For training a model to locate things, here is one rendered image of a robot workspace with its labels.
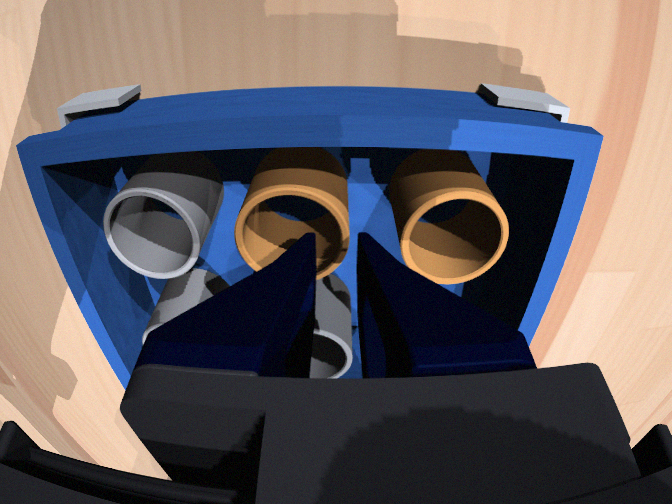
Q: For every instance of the bronze bushing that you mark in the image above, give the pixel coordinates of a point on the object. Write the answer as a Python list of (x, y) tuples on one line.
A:
[(261, 235), (458, 249)]

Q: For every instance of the blue crate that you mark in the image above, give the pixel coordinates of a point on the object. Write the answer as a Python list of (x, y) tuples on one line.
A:
[(538, 169)]

